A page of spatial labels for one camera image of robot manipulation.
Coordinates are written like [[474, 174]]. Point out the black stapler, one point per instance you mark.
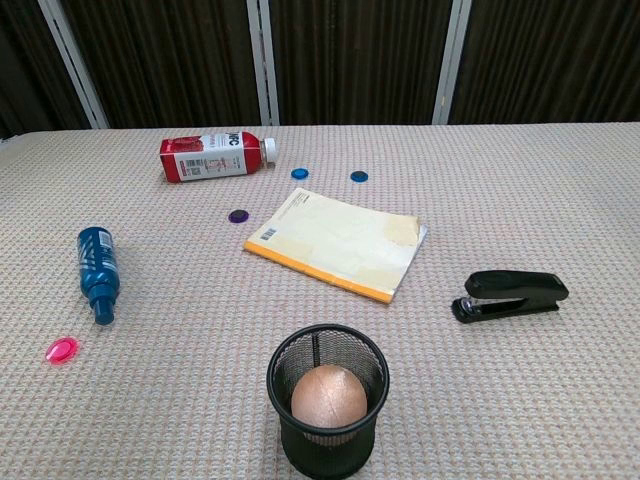
[[515, 285]]

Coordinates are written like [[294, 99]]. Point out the yellowed book orange spine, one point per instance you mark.
[[340, 240]]

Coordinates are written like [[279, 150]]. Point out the bright blue plastic disc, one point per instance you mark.
[[299, 173]]

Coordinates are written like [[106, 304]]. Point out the dark blue plastic disc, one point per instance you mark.
[[359, 176]]

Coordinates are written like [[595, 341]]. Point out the purple plastic disc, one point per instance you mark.
[[238, 216]]

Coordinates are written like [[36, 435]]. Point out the red juice bottle white cap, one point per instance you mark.
[[210, 157]]

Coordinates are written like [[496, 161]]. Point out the tan ball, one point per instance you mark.
[[327, 395]]

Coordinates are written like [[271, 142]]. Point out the dark pleated curtain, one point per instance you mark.
[[360, 60]]

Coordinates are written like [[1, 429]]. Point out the black bowl with peach inside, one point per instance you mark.
[[325, 450]]

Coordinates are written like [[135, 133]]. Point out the blue spray bottle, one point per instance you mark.
[[97, 260]]

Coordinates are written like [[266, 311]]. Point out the beige woven tablecloth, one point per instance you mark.
[[150, 400]]

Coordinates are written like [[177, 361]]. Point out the pink plastic disc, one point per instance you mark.
[[62, 350]]

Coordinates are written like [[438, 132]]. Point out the grey metal partition post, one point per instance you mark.
[[263, 65], [451, 65], [75, 65]]

